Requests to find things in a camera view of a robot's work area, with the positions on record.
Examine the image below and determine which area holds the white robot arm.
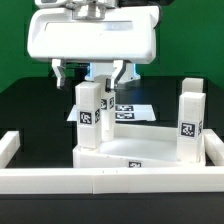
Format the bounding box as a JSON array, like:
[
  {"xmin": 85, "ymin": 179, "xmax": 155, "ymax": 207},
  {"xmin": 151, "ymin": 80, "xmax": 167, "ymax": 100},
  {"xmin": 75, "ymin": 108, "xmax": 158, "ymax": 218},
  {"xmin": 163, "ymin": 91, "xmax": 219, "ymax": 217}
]
[{"xmin": 27, "ymin": 0, "xmax": 175, "ymax": 92}]

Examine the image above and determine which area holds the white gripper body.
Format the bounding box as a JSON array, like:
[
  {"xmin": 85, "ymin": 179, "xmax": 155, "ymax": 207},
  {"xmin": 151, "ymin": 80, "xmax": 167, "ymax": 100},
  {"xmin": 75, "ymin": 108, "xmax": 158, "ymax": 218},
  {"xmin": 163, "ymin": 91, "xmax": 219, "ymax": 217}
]
[{"xmin": 27, "ymin": 6, "xmax": 159, "ymax": 64}]

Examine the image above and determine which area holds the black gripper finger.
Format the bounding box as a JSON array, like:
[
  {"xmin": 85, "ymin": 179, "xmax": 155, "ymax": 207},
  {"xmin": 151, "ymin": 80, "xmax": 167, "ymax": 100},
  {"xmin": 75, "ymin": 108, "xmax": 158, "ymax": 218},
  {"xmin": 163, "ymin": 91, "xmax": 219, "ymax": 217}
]
[
  {"xmin": 51, "ymin": 59, "xmax": 66, "ymax": 90},
  {"xmin": 105, "ymin": 60, "xmax": 126, "ymax": 92}
]

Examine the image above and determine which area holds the white desk tabletop panel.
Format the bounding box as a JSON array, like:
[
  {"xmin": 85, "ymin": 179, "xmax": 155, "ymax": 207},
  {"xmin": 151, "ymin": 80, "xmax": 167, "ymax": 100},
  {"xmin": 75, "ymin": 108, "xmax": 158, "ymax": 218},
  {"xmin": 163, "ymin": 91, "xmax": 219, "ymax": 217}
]
[{"xmin": 73, "ymin": 124, "xmax": 206, "ymax": 168}]

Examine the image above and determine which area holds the fiducial marker sheet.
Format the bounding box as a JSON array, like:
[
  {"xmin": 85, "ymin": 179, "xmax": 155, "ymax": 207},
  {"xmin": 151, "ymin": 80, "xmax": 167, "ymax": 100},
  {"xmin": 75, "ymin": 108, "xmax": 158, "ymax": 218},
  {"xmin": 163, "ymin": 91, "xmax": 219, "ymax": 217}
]
[{"xmin": 66, "ymin": 104, "xmax": 157, "ymax": 122}]

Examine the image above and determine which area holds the white U-shaped obstacle fence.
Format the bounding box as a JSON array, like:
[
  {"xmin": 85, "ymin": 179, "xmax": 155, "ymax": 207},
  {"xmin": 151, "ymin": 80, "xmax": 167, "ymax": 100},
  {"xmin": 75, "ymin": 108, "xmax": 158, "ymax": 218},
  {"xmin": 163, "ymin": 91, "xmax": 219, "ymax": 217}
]
[{"xmin": 0, "ymin": 131, "xmax": 224, "ymax": 194}]

